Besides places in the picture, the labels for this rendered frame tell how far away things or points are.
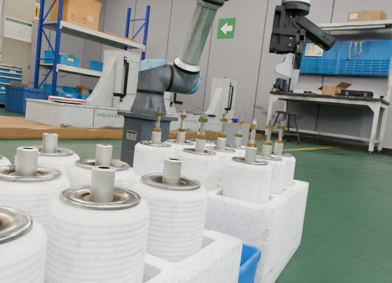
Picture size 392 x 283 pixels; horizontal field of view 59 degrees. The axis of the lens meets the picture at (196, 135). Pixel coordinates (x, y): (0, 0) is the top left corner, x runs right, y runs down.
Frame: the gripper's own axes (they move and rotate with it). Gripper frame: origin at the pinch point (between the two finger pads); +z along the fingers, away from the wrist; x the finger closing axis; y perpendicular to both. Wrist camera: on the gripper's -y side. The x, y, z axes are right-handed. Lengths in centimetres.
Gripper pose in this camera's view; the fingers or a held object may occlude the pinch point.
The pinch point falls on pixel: (293, 86)
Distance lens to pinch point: 95.6
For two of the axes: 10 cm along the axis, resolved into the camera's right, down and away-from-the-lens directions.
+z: -1.2, 9.9, 0.8
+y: -9.9, -1.2, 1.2
